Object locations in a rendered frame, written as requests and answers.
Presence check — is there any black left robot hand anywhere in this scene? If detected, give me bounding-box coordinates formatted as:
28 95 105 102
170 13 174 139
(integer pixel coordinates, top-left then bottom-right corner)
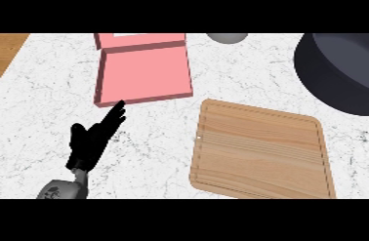
65 100 128 173

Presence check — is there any wooden cutting board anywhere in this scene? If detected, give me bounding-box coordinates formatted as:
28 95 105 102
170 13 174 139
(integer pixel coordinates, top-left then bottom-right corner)
189 98 338 200

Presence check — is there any dark grey pot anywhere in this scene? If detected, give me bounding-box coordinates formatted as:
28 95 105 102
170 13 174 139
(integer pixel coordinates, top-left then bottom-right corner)
292 33 369 117

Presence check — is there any pink open box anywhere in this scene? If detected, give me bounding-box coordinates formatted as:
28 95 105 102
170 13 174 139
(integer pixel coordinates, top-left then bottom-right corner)
91 33 195 108

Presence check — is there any brown wooden surface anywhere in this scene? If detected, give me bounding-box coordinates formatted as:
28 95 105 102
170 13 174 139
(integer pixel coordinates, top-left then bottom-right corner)
0 33 31 78

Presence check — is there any grey round object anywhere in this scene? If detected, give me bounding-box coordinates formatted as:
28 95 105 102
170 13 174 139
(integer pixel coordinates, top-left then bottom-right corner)
206 33 249 45

